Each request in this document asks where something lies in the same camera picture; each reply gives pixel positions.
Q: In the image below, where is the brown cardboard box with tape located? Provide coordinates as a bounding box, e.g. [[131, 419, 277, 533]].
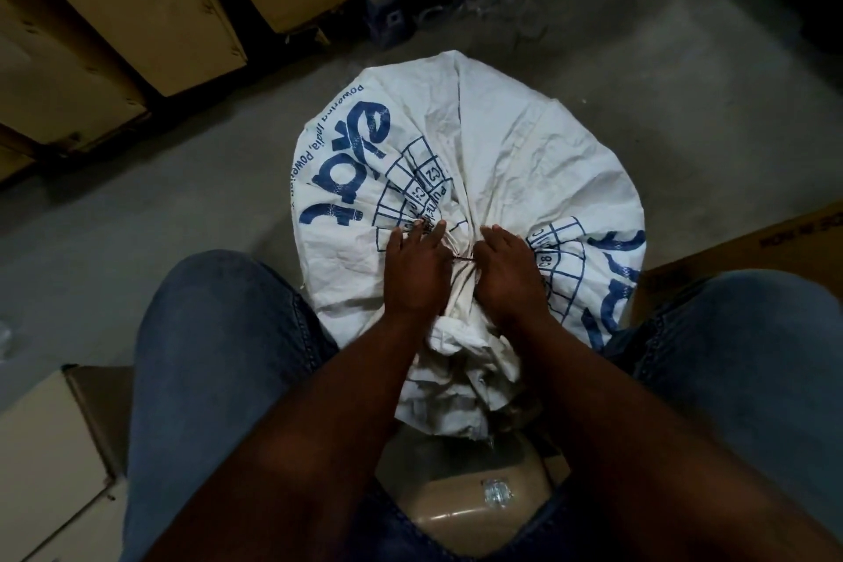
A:
[[631, 198, 843, 319]]

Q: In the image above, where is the person's left leg in jeans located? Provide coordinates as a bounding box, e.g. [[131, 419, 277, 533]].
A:
[[121, 249, 429, 562]]

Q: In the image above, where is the white woven sack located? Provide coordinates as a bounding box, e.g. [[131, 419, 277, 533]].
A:
[[289, 49, 648, 444]]

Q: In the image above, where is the person's leg in jeans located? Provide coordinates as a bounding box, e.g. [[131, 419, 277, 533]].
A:
[[526, 270, 843, 562], [121, 249, 429, 562]]

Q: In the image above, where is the brown taped package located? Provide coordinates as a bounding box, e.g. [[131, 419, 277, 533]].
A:
[[394, 433, 554, 558]]

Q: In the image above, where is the person's right hand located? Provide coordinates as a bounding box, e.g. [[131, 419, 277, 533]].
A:
[[472, 224, 551, 327]]

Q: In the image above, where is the person's right leg in jeans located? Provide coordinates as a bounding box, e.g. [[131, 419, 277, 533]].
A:
[[526, 270, 843, 562]]

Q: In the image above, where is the thin tie string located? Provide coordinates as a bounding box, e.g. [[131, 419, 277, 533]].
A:
[[431, 232, 482, 292]]

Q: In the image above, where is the person's left hand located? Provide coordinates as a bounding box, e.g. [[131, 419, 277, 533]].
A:
[[381, 219, 456, 322]]

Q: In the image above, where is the row of tall cardboard boxes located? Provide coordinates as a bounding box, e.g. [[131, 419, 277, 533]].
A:
[[0, 0, 515, 184]]

